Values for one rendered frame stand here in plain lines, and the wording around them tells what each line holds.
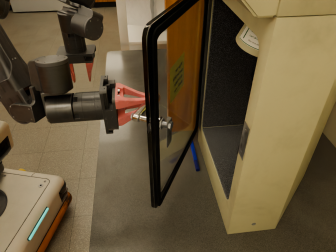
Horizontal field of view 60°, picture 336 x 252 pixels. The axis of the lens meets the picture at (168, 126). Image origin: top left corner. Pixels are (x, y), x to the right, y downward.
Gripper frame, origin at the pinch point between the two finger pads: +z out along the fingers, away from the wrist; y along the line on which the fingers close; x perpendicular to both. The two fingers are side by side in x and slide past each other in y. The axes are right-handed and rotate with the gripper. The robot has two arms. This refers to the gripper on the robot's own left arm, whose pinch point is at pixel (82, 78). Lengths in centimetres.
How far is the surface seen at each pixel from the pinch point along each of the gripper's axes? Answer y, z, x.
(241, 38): 35, -23, -32
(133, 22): 17, 16, 95
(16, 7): -171, 99, 442
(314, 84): 42, -22, -46
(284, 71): 36, -24, -46
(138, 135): 15.4, 15.6, -9.7
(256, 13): 31, -32, -46
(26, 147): -72, 109, 99
